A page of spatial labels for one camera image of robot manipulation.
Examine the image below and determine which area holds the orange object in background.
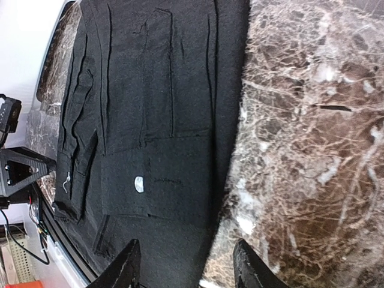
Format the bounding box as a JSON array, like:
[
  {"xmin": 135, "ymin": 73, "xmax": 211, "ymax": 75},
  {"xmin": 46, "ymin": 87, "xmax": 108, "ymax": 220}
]
[{"xmin": 19, "ymin": 280, "xmax": 44, "ymax": 288}]

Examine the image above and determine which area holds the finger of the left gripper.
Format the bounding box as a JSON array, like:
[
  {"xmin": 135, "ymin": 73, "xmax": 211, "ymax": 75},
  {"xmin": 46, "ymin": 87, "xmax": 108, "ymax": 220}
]
[{"xmin": 1, "ymin": 147, "xmax": 56, "ymax": 197}]

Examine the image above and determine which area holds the black long sleeve shirt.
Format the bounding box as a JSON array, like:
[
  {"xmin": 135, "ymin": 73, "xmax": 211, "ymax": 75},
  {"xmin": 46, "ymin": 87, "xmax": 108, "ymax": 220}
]
[{"xmin": 53, "ymin": 1, "xmax": 250, "ymax": 287}]

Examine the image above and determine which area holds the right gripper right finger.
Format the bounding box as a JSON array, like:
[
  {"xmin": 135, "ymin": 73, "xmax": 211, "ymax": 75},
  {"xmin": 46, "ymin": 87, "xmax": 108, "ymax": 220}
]
[{"xmin": 233, "ymin": 239, "xmax": 289, "ymax": 288}]

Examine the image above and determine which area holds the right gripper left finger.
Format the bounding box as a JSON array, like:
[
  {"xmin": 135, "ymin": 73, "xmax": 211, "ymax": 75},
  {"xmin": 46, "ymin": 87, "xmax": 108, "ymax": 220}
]
[{"xmin": 89, "ymin": 239, "xmax": 141, "ymax": 288}]

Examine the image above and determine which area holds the black curved table rail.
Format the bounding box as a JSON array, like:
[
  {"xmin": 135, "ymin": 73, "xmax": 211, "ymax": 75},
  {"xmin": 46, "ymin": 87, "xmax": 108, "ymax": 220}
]
[{"xmin": 31, "ymin": 183, "xmax": 97, "ymax": 286}]

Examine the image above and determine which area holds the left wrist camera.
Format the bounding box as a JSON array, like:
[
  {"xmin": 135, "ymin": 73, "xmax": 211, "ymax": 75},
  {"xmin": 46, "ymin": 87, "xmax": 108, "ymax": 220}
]
[{"xmin": 1, "ymin": 94, "xmax": 22, "ymax": 133}]

